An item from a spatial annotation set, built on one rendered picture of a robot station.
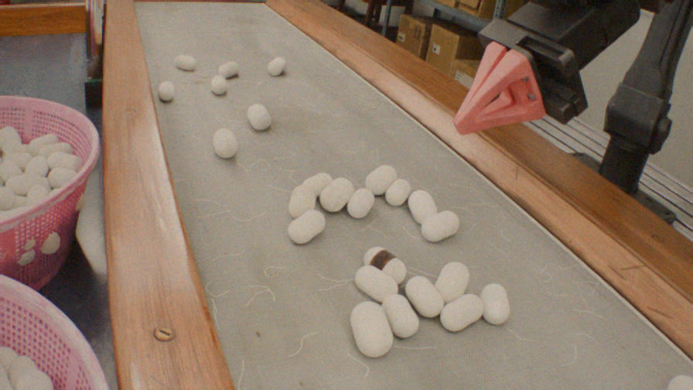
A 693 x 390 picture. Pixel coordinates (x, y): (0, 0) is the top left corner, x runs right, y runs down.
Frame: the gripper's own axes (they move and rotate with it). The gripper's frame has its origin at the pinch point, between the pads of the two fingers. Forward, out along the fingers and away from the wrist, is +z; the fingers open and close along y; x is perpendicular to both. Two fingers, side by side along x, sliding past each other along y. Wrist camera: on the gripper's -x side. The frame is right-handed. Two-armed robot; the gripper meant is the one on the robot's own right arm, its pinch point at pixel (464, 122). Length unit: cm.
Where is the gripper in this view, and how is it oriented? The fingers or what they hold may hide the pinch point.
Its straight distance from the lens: 45.8
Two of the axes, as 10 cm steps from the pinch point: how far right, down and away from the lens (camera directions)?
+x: 4.8, 6.0, 6.4
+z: -7.8, 6.2, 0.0
